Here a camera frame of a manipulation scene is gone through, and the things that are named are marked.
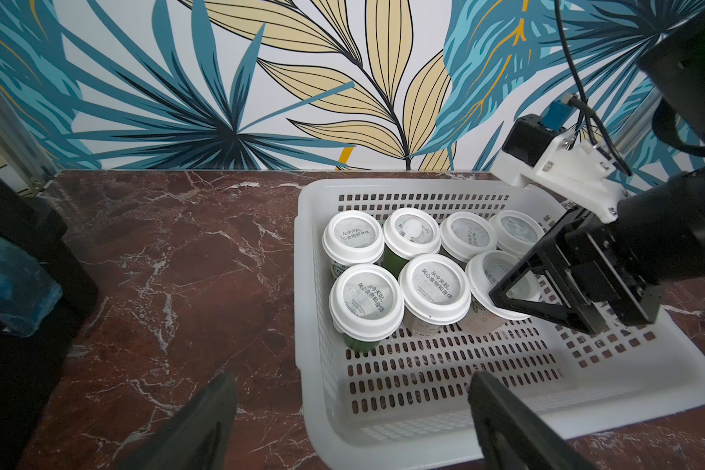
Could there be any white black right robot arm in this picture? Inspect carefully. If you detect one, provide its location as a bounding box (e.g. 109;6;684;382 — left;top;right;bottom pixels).
484;9;705;336

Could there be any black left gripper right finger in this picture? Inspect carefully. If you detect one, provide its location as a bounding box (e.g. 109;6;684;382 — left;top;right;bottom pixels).
468;372;593;470

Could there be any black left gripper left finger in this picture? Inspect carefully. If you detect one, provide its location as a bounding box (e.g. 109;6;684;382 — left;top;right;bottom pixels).
117;373;238;469

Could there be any white plastic perforated basket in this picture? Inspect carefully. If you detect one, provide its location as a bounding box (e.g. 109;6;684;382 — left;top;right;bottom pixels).
295;178;705;469

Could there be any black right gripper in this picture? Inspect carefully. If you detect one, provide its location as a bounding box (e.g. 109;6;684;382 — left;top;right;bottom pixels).
489;208;663;336

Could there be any white lidded yogurt cup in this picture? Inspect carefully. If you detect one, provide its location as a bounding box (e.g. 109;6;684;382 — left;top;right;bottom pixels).
322;211;385;280
440;211;497;264
329;264;405;354
399;254;472;337
489;211;544;259
457;251;544;337
383;208;441;278

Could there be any black plastic toolbox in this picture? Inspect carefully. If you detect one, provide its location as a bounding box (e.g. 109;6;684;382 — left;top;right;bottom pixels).
0;178;99;469

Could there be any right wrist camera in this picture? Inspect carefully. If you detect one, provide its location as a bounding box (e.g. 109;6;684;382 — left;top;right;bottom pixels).
491;94;626;223

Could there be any left aluminium frame post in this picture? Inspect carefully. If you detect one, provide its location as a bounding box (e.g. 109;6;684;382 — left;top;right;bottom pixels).
0;90;58;194

